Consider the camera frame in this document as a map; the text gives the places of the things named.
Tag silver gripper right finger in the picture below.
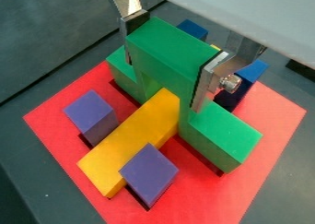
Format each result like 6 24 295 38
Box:
190 31 265 112

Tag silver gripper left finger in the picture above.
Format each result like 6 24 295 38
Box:
105 0 150 65

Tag green stepped block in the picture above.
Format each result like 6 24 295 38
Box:
106 18 261 173

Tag black fixture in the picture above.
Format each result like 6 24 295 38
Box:
285 60 315 82

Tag red base board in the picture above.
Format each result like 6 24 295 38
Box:
24 63 307 224

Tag yellow long bar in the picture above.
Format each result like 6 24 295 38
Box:
77 88 180 198

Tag left blue post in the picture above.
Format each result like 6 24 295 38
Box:
213 60 268 112

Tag blue post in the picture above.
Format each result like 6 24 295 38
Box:
213 60 268 112
177 19 208 41

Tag right blue post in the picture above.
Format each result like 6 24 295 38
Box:
177 19 208 41

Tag left purple post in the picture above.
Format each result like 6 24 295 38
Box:
64 90 118 147

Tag purple post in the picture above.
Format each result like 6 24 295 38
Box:
118 144 178 208
64 90 118 147

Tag right purple post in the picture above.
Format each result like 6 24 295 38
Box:
118 144 178 208

